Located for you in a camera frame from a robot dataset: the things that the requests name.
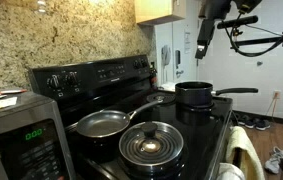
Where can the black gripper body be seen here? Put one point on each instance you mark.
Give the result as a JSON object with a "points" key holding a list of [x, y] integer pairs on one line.
{"points": [[214, 8]]}

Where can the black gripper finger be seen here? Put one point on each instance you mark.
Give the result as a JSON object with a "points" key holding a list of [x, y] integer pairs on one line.
{"points": [[205, 33]]}

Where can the black stove knob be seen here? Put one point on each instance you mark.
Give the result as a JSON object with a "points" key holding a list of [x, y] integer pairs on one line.
{"points": [[72, 79], [54, 82], [137, 64], [144, 62]]}

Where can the black electric stove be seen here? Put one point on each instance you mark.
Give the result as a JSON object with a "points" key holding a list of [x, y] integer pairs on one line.
{"points": [[207, 133]]}

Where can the white paper notice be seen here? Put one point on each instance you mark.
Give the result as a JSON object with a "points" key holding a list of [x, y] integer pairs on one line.
{"points": [[187, 41]]}

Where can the metal door lever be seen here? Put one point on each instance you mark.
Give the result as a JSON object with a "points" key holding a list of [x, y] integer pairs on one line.
{"points": [[179, 73]]}

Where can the round metal door knob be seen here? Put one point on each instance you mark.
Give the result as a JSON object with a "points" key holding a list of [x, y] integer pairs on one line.
{"points": [[259, 63]]}

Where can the black coil burner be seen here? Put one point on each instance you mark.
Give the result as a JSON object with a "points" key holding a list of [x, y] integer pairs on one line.
{"points": [[167, 99]]}

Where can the black sneaker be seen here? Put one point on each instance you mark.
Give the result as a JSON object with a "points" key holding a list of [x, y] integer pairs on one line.
{"points": [[263, 125], [249, 123]]}

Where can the pale yellow towel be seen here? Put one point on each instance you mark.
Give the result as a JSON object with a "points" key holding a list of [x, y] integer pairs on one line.
{"points": [[247, 150]]}

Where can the glass lid with black knob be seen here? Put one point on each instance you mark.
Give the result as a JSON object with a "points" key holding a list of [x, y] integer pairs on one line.
{"points": [[151, 146]]}

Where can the white towel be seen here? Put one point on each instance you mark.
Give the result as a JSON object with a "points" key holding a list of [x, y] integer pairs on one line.
{"points": [[229, 171]]}

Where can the white sneaker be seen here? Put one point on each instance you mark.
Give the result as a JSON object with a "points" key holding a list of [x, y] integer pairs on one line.
{"points": [[274, 161]]}

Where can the red white envelope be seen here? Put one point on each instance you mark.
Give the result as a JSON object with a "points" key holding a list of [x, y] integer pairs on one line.
{"points": [[11, 91]]}

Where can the stainless steel microwave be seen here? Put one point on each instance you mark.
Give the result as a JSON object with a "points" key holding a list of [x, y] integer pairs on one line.
{"points": [[14, 116]]}

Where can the white paper card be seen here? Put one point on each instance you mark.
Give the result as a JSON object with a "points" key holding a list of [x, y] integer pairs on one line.
{"points": [[4, 103]]}

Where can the black stereo camera bar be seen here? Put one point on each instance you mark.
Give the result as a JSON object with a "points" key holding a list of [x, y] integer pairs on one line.
{"points": [[237, 22]]}

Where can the black wall device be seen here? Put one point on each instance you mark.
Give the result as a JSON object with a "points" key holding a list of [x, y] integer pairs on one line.
{"points": [[178, 58]]}

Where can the light wooden wall cabinet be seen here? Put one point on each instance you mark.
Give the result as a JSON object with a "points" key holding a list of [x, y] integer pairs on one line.
{"points": [[157, 10]]}

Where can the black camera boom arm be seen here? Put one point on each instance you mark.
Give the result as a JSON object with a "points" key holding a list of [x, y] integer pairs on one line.
{"points": [[257, 41]]}

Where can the white wall outlet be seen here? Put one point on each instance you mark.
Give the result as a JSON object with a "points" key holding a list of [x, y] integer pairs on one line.
{"points": [[276, 94]]}

